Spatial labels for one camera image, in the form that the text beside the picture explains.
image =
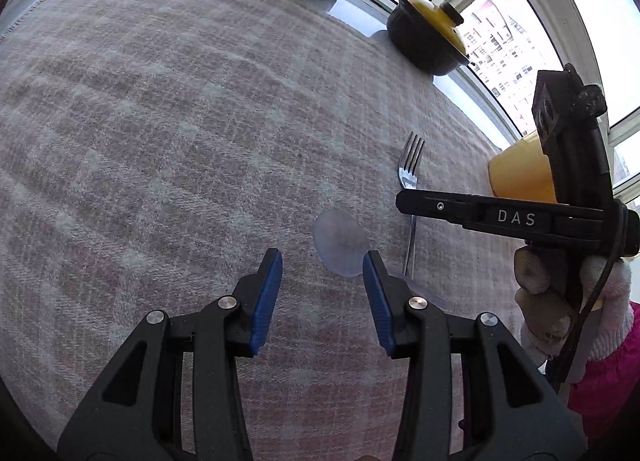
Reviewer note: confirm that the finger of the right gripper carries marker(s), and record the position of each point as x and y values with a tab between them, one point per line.
501	216

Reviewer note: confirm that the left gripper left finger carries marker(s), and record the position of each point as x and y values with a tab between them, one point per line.
171	391

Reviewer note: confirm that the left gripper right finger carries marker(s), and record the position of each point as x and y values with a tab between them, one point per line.
472	393

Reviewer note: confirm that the pink sleeve forearm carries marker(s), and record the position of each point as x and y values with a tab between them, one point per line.
608	384

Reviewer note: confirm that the right gloved hand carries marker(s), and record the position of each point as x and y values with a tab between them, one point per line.
548	317

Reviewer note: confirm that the yellow plastic utensil bucket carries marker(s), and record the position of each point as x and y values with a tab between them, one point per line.
522	172

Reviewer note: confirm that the metal fork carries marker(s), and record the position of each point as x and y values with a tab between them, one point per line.
407	171

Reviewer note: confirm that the yellow pot lid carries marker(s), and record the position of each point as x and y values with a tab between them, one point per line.
437	25

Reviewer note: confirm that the black clay pot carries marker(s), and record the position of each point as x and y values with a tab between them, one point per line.
401	29

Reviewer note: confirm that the pink plaid table cloth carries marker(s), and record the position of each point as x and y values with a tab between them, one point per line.
152	151

